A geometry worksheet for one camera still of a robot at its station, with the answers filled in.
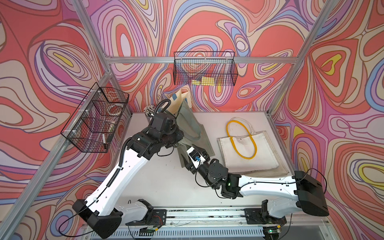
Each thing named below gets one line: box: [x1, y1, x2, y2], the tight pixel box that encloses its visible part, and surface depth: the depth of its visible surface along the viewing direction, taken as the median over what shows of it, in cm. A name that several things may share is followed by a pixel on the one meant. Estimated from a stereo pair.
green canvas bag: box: [176, 101, 215, 168], surface depth 77 cm
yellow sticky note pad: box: [201, 76, 215, 86], surface depth 90 cm
